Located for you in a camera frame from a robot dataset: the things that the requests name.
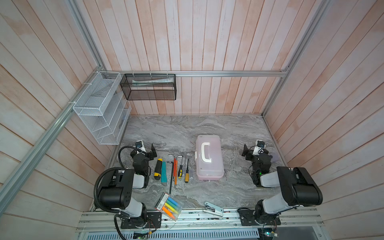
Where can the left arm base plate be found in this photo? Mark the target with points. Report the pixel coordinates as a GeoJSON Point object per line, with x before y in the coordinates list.
{"type": "Point", "coordinates": [152, 220]}

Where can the aluminium mounting rail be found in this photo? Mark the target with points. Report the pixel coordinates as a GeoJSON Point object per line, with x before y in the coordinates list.
{"type": "Point", "coordinates": [197, 219]}

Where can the grey purple cloth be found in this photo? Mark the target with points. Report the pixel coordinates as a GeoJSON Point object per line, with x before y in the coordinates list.
{"type": "Point", "coordinates": [274, 157]}

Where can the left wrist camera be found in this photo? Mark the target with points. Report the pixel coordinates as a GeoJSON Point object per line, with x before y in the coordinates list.
{"type": "Point", "coordinates": [140, 145]}

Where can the white stapler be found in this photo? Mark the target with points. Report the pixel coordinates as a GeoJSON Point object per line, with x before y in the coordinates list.
{"type": "Point", "coordinates": [213, 209]}

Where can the black hex key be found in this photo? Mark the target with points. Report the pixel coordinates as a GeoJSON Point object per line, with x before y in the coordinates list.
{"type": "Point", "coordinates": [172, 175]}

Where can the highlighter pen pack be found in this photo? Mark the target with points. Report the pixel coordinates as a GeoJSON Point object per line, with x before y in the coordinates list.
{"type": "Point", "coordinates": [169, 207]}

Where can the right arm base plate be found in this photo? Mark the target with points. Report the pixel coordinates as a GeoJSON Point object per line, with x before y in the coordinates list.
{"type": "Point", "coordinates": [257, 217]}

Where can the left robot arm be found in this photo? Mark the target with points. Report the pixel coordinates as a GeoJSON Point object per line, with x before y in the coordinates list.
{"type": "Point", "coordinates": [114, 187]}

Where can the teal utility knife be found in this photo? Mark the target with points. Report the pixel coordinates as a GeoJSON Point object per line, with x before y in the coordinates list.
{"type": "Point", "coordinates": [164, 173]}

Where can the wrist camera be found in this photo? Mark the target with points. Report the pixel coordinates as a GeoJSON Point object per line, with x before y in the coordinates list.
{"type": "Point", "coordinates": [259, 148]}
{"type": "Point", "coordinates": [140, 145]}

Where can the orange handled screwdriver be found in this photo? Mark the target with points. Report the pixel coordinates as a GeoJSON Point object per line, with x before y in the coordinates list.
{"type": "Point", "coordinates": [187, 176]}

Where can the white wire mesh shelf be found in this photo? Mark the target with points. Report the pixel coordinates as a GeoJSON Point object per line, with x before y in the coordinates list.
{"type": "Point", "coordinates": [102, 109]}

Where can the orange handled hex key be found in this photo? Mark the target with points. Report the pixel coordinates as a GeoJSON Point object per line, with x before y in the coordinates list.
{"type": "Point", "coordinates": [180, 161]}

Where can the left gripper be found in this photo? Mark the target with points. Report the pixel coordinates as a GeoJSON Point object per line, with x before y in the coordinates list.
{"type": "Point", "coordinates": [147, 153]}

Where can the black yellow screwdriver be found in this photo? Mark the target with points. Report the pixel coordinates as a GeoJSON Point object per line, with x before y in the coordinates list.
{"type": "Point", "coordinates": [180, 172]}

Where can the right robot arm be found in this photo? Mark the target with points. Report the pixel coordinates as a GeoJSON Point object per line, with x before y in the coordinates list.
{"type": "Point", "coordinates": [296, 184]}

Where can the pink plastic tool box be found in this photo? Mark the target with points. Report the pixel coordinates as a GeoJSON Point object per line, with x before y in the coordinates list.
{"type": "Point", "coordinates": [209, 158]}

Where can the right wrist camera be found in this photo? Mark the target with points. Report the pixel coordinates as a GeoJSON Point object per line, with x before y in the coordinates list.
{"type": "Point", "coordinates": [259, 148]}

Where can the black yellow utility knife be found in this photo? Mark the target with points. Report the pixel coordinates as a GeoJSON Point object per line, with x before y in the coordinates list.
{"type": "Point", "coordinates": [158, 169]}

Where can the black mesh basket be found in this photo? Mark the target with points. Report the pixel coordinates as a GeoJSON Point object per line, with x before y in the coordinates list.
{"type": "Point", "coordinates": [149, 87]}

